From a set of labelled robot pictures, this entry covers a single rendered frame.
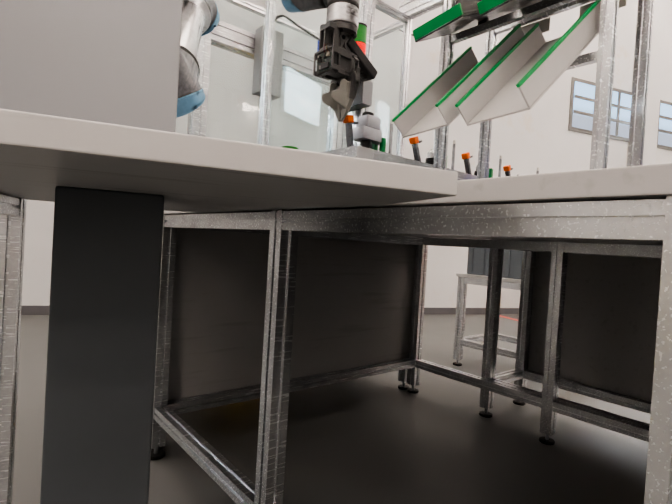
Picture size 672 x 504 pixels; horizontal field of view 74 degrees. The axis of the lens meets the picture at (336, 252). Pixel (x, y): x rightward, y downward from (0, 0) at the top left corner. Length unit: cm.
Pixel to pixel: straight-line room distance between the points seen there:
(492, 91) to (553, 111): 592
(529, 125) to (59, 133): 624
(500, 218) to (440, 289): 494
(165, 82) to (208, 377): 122
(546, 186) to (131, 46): 65
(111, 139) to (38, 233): 420
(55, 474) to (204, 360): 95
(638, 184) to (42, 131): 55
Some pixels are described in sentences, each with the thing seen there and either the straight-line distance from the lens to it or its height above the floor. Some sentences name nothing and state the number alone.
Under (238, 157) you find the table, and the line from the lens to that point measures 46.
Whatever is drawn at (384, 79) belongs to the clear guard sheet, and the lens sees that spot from 270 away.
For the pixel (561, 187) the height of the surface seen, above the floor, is 84.
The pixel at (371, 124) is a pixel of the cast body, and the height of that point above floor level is 106.
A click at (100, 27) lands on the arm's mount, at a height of 108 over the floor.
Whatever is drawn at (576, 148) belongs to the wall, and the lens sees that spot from 705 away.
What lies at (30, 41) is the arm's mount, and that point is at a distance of 87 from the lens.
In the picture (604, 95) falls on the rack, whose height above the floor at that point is 103.
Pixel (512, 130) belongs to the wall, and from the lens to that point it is 630.
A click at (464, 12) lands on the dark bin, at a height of 120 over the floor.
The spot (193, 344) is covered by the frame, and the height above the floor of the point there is 37.
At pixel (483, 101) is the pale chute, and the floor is 104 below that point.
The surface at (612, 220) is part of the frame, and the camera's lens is 56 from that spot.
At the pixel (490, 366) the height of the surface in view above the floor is 24.
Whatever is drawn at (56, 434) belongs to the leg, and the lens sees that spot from 89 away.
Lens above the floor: 76
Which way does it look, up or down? 1 degrees down
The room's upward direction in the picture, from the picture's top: 3 degrees clockwise
